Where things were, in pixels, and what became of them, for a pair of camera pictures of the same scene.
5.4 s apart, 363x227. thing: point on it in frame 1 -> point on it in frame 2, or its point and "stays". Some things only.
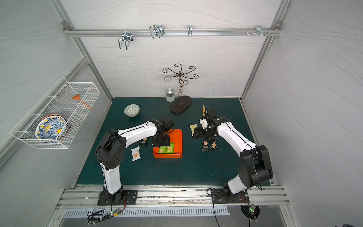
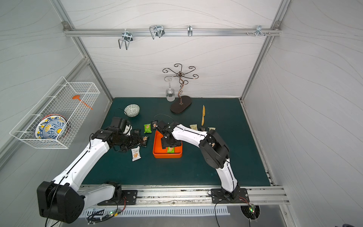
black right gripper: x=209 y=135 -> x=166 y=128
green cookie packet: x=170 y=149 stays
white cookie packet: x=136 y=153 stays
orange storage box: x=175 y=137 stays
